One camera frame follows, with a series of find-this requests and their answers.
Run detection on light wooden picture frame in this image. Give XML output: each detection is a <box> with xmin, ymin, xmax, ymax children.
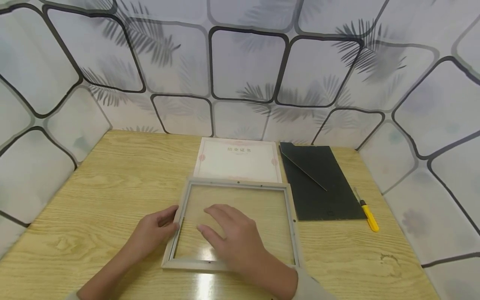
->
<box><xmin>161</xmin><ymin>177</ymin><xmax>303</xmax><ymax>274</ymax></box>

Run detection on black frame backing board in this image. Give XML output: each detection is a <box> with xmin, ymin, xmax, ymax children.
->
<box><xmin>279</xmin><ymin>142</ymin><xmax>368</xmax><ymax>221</ymax></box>

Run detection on person's left forearm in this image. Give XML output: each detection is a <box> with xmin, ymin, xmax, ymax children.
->
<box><xmin>76</xmin><ymin>249</ymin><xmax>143</xmax><ymax>300</ymax></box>

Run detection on person's right hand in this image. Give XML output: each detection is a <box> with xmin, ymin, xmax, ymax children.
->
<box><xmin>197</xmin><ymin>203</ymin><xmax>271</xmax><ymax>276</ymax></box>

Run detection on person's left hand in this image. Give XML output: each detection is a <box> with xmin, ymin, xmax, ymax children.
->
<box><xmin>128</xmin><ymin>205</ymin><xmax>180</xmax><ymax>262</ymax></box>

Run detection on white certificate paper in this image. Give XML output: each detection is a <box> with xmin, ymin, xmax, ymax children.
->
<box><xmin>193</xmin><ymin>137</ymin><xmax>283</xmax><ymax>184</ymax></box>

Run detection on yellow handled utility knife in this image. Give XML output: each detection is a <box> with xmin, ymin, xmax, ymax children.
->
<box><xmin>352</xmin><ymin>187</ymin><xmax>380</xmax><ymax>233</ymax></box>

